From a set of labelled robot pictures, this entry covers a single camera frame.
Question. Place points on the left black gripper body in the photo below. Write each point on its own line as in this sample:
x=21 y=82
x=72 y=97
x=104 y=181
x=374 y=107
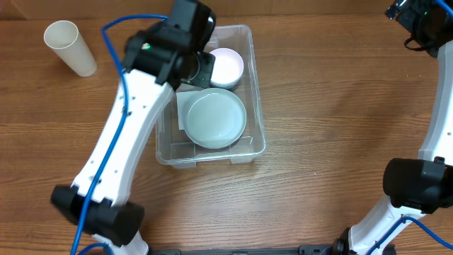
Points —
x=202 y=69

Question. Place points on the pink bowl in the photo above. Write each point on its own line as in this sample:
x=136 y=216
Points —
x=228 y=68

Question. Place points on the grey plate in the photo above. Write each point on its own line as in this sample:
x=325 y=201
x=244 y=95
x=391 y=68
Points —
x=216 y=119

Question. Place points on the beige cup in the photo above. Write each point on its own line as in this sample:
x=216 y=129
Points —
x=64 y=38

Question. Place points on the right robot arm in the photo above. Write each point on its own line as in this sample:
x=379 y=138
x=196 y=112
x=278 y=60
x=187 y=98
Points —
x=414 y=188

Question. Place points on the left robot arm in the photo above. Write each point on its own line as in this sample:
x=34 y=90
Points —
x=156 y=62

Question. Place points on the white paper label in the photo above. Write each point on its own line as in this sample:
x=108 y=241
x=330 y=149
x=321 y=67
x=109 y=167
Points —
x=184 y=101

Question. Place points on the clear plastic storage bin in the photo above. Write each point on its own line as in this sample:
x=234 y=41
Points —
x=174 y=148

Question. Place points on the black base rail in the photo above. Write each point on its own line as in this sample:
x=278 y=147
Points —
x=312 y=249

